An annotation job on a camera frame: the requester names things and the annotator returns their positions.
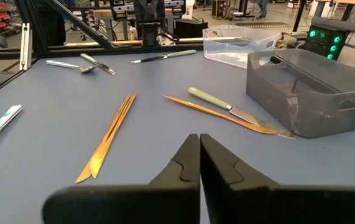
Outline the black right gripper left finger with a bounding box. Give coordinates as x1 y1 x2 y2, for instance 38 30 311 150
42 133 201 224

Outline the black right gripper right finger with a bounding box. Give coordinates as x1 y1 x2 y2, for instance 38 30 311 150
200 133 355 224

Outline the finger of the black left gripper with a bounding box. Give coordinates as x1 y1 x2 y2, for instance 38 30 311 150
133 0 150 24
149 0 166 24

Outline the green-handled steel knife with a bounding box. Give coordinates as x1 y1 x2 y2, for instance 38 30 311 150
80 52 116 76
130 49 197 64
188 86 297 140

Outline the steel spoon white-teal handle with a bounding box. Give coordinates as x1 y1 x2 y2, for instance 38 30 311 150
0 104 24 169
45 59 99 75

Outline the wooden workbench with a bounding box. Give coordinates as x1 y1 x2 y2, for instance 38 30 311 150
93 8 178 41

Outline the wooden table side board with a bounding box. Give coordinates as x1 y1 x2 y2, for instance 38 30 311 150
65 36 243 47

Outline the black box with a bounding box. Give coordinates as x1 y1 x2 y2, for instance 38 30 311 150
173 18 209 40

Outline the clear plastic bin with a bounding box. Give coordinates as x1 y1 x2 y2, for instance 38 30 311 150
202 24 281 69

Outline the black equipment stand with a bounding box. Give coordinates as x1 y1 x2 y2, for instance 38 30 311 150
231 0 256 20

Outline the grey plastic bin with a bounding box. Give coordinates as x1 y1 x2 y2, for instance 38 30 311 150
246 48 355 139

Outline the person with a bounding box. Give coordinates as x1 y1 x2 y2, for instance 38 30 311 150
256 0 269 21

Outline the black floor mat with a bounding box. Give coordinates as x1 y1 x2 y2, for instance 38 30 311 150
234 21 292 29

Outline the computer with green lights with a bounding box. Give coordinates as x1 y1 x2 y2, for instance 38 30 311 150
303 24 349 62

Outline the aluminium extrusion post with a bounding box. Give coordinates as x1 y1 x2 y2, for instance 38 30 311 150
19 22 32 71

